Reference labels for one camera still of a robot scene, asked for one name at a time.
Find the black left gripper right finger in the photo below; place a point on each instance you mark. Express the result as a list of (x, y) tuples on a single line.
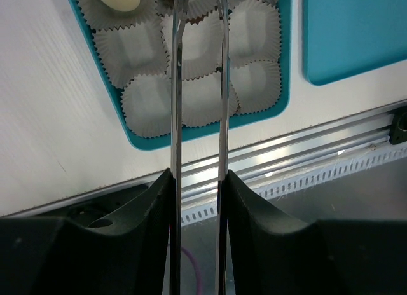
[(275, 253)]

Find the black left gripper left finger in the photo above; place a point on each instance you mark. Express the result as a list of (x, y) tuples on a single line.
[(123, 252)]

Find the teal box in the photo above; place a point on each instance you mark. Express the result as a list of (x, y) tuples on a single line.
[(133, 53)]

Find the teal lid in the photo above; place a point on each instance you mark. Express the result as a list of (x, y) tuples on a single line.
[(344, 38)]

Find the slotted cable duct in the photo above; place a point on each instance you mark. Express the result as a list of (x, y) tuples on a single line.
[(339, 164)]

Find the aluminium rail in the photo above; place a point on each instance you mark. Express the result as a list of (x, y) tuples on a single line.
[(278, 155)]

